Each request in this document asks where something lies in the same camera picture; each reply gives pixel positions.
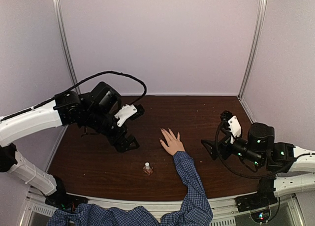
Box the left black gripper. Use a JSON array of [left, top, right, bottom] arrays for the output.
[[84, 108, 140, 154]]

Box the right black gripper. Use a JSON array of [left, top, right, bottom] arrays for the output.
[[201, 125, 264, 167]]

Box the pink nail polish bottle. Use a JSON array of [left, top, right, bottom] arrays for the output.
[[143, 162, 153, 176]]

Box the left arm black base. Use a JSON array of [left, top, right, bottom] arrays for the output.
[[45, 194, 88, 211]]

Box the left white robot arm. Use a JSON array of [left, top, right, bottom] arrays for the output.
[[0, 82, 144, 208]]

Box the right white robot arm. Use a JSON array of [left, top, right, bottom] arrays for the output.
[[201, 121, 315, 207]]

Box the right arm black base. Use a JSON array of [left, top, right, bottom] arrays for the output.
[[235, 193, 278, 213]]

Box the mannequin hand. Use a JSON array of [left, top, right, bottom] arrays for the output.
[[159, 129, 185, 156]]

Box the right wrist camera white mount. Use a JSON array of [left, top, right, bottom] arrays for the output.
[[220, 110, 242, 144]]

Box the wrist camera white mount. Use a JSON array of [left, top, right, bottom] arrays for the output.
[[114, 104, 145, 127], [220, 110, 242, 144]]

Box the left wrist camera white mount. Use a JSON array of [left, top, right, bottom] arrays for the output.
[[114, 104, 145, 127]]

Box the right black cable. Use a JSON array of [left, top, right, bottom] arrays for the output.
[[214, 120, 271, 179]]

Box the left black braided cable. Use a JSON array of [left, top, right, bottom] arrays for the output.
[[31, 70, 147, 111]]

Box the right aluminium frame post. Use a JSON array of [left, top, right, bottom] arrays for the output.
[[238, 0, 268, 100]]

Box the aluminium frame post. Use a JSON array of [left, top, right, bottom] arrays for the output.
[[52, 0, 78, 85], [238, 0, 268, 100]]

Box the left aluminium frame post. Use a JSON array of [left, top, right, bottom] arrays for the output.
[[52, 0, 78, 85]]

